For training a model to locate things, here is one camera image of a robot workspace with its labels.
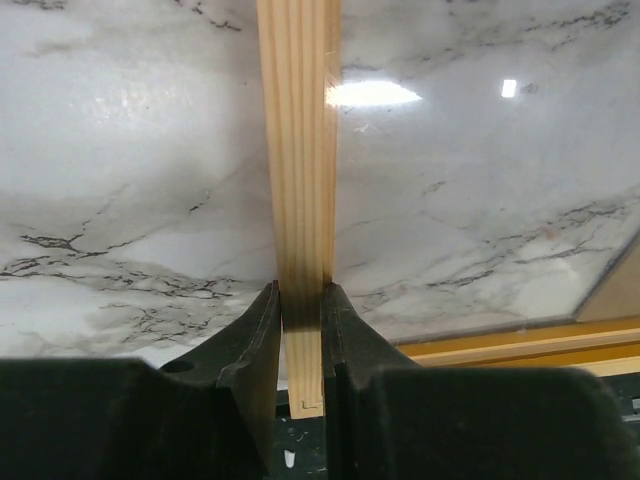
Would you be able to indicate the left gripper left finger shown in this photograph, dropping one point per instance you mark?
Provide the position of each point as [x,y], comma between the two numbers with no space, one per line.
[208,414]

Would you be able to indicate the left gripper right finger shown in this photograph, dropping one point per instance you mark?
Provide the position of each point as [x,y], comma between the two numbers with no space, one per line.
[386,417]

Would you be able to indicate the brown cardboard backing board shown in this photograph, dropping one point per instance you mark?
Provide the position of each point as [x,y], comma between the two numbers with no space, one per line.
[617,296]

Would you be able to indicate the orange wooden picture frame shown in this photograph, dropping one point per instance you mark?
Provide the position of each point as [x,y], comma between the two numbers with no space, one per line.
[458,167]

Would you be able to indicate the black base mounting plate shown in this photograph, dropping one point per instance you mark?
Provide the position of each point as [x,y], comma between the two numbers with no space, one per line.
[300,451]

